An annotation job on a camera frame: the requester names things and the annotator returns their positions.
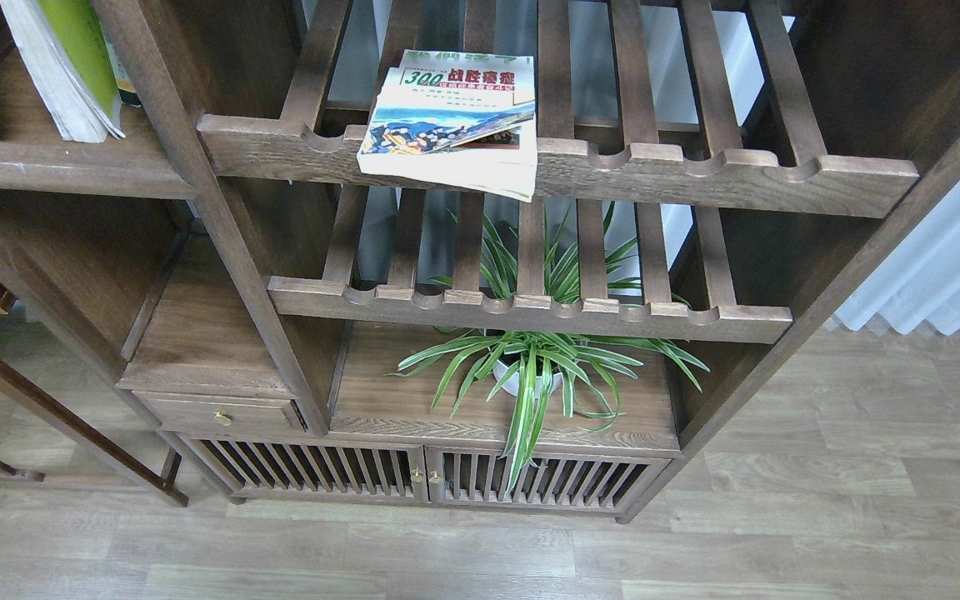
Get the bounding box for yellow green book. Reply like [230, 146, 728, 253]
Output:
[0, 1, 125, 142]

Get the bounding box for white blue 300 book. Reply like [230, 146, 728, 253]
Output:
[357, 49, 538, 203]

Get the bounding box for brass drawer knob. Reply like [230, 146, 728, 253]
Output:
[213, 410, 233, 427]

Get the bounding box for green spider plant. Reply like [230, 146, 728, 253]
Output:
[388, 212, 710, 491]

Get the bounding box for white curtain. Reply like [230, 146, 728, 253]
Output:
[831, 182, 960, 335]

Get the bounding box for white plant pot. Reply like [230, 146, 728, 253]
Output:
[492, 356, 563, 398]

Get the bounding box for wooden furniture at left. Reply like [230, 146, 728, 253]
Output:
[0, 283, 188, 508]

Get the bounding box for dark wooden bookshelf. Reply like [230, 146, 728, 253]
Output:
[0, 1, 960, 523]

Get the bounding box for upright book on shelf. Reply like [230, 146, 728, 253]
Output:
[104, 40, 143, 108]

